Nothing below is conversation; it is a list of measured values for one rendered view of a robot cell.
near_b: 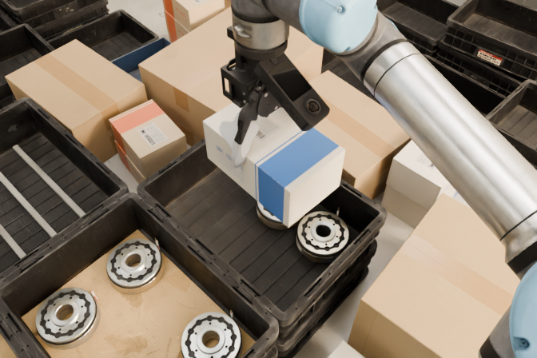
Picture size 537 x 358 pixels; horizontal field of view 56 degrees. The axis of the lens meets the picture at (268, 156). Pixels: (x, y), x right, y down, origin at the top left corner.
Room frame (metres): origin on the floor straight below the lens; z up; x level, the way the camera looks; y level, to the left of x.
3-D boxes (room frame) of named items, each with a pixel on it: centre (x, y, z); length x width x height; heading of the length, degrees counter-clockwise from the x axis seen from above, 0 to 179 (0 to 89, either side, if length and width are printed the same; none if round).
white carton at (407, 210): (0.75, -0.39, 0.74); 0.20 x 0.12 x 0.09; 137
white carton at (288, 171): (0.55, -0.01, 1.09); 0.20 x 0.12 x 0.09; 43
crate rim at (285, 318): (0.57, 0.02, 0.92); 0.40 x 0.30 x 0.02; 47
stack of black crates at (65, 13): (2.00, 0.97, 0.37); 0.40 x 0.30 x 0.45; 133
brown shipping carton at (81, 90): (1.01, 0.51, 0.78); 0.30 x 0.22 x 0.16; 49
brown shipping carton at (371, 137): (0.87, -0.17, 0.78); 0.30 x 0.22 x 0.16; 41
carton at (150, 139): (0.85, 0.29, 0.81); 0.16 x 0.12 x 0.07; 38
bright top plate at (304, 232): (0.54, -0.11, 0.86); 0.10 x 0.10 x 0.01
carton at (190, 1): (1.33, 0.22, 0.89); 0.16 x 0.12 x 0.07; 38
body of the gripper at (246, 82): (0.57, 0.01, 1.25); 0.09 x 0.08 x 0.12; 43
